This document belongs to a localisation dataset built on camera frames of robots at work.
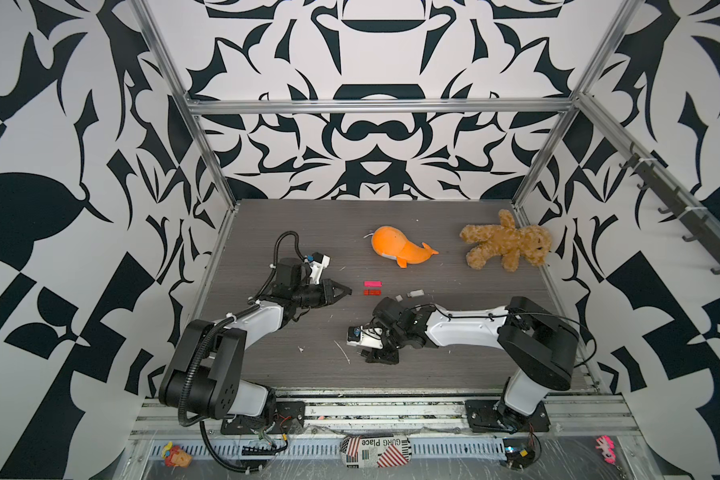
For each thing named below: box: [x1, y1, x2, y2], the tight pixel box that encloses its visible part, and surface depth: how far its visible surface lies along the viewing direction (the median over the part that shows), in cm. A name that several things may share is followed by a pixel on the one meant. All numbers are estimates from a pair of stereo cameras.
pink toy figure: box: [595, 435, 616, 464], surface depth 71 cm
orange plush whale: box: [371, 226, 439, 268], surface depth 103 cm
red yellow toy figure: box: [162, 441, 192, 467], surface depth 69 cm
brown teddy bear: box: [459, 209, 552, 272], surface depth 103 cm
